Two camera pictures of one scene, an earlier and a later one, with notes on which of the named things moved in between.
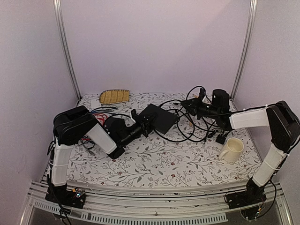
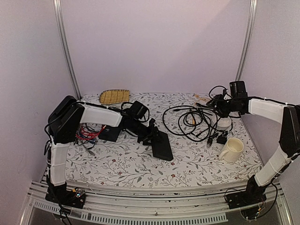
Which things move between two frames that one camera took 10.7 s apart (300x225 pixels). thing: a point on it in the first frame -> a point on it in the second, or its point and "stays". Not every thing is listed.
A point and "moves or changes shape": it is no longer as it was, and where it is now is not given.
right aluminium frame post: (253, 4) stays
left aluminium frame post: (72, 63) stays
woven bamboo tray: (114, 96) stays
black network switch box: (165, 119) -> (161, 146)
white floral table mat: (196, 152) stays
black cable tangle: (201, 130) moves or changes shape
